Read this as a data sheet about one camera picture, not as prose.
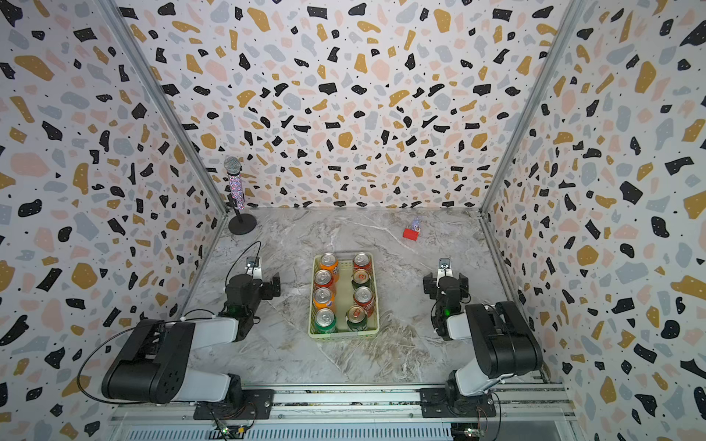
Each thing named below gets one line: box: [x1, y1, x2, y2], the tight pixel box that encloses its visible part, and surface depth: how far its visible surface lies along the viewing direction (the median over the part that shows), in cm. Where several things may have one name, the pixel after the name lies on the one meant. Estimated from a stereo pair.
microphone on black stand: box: [224, 156, 258, 236], surface depth 112 cm
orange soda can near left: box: [312, 286, 336, 309], surface depth 85 cm
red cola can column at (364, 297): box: [353, 285, 375, 318], surface depth 85 cm
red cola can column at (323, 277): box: [313, 268, 334, 288], surface depth 89 cm
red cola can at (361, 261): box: [353, 251, 372, 272], surface depth 94 cm
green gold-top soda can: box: [344, 304, 369, 332], surface depth 81 cm
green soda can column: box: [351, 268, 372, 291], surface depth 89 cm
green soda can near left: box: [314, 307, 338, 334], surface depth 80 cm
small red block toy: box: [402, 228, 420, 242], surface depth 116 cm
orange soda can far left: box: [319, 251, 340, 273], surface depth 94 cm
